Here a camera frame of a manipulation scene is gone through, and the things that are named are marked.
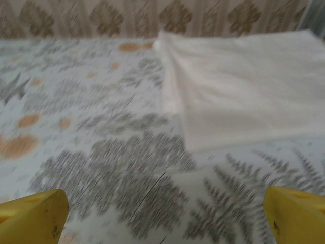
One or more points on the white t-shirt with robot print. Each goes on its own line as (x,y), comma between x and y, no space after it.
(241,89)

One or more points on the aluminium frame post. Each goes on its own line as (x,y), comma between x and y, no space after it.
(316,17)

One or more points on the floral tablecloth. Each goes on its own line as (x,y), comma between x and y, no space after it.
(101,127)

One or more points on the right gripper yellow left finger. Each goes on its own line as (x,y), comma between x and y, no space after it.
(30,218)

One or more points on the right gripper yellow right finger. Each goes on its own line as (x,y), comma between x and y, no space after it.
(297,218)

